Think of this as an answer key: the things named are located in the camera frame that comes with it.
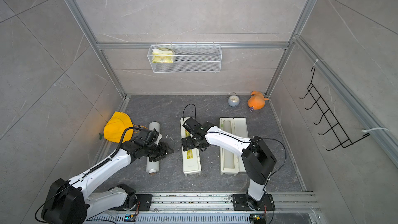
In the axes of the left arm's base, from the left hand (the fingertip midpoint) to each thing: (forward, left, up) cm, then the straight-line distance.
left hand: (172, 150), depth 81 cm
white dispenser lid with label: (+12, -39, -1) cm, 41 cm away
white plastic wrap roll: (-7, +10, -4) cm, 13 cm away
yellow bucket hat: (+21, +42, -9) cm, 47 cm away
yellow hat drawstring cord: (+21, +25, -8) cm, 34 cm away
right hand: (+3, -11, -2) cm, 11 cm away
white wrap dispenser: (-4, -11, -1) cm, 11 cm away
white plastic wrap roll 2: (-5, -30, -2) cm, 31 cm away
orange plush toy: (+36, -56, -2) cm, 67 cm away
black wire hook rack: (-2, -72, +23) cm, 76 cm away
